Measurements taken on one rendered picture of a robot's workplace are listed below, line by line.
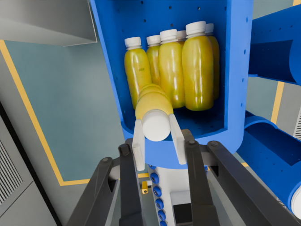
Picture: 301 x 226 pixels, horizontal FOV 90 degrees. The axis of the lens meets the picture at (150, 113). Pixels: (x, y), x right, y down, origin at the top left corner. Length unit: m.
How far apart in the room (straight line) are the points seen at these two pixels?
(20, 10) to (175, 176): 0.86
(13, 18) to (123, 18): 0.40
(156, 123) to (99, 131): 1.53
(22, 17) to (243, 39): 0.70
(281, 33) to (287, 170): 0.53
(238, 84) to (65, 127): 1.71
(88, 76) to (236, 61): 1.40
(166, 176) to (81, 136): 1.27
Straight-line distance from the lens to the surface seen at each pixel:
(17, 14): 0.75
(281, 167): 0.88
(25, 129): 2.08
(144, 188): 0.75
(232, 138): 0.31
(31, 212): 2.35
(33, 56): 1.76
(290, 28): 0.68
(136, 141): 0.16
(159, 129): 0.20
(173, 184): 0.76
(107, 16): 0.41
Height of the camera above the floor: 1.44
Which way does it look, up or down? 69 degrees down
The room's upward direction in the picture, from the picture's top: 177 degrees clockwise
